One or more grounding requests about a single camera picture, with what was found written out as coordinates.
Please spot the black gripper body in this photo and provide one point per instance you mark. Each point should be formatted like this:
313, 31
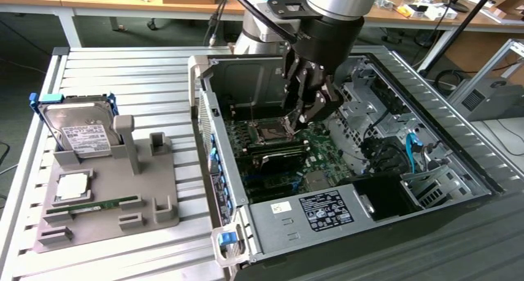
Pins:
327, 40

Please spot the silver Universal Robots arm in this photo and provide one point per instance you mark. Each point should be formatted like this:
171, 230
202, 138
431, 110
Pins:
341, 0

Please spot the black RAM slot row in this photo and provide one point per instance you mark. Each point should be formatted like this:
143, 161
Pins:
246, 109
274, 146

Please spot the open black PC case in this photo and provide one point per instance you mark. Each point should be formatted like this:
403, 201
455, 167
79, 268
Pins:
230, 78

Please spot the green motherboard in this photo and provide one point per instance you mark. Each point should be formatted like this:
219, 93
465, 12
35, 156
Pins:
327, 161

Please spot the cluttered wooden desk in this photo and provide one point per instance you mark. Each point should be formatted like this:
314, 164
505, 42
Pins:
410, 20

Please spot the grey chipset heatsink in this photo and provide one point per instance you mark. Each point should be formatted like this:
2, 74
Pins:
318, 180

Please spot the small white box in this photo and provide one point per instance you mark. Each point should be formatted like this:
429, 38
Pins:
442, 13

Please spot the black stand pole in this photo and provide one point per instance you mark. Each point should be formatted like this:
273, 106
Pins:
459, 32

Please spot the silver disk bay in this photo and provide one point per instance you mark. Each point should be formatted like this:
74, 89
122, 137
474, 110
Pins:
438, 186

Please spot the grey computer tower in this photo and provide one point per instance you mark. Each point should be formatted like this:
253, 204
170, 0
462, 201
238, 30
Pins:
487, 100

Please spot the silver power supply with label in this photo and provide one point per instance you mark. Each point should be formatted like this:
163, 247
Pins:
278, 229

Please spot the brown cardboard piece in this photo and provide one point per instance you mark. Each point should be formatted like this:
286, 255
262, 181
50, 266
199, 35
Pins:
511, 2

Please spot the wooden desk with white legs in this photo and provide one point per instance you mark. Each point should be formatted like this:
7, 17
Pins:
102, 2

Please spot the hard disk in blue caddy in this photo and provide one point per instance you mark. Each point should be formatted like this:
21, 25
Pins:
86, 137

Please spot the grey parts rack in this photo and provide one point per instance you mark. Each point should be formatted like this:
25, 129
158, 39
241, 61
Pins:
111, 195

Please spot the green RAM stick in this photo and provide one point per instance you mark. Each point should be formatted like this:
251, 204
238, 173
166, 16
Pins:
98, 206

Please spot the silver CPU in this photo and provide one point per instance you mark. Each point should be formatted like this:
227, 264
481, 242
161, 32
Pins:
74, 187

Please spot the CPU socket with metal frame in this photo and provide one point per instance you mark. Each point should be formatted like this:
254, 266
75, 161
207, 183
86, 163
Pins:
287, 123

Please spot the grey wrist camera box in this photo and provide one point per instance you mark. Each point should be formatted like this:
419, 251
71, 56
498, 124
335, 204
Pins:
283, 26

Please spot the aluminium profile frame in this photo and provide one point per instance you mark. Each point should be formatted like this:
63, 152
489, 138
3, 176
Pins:
506, 52

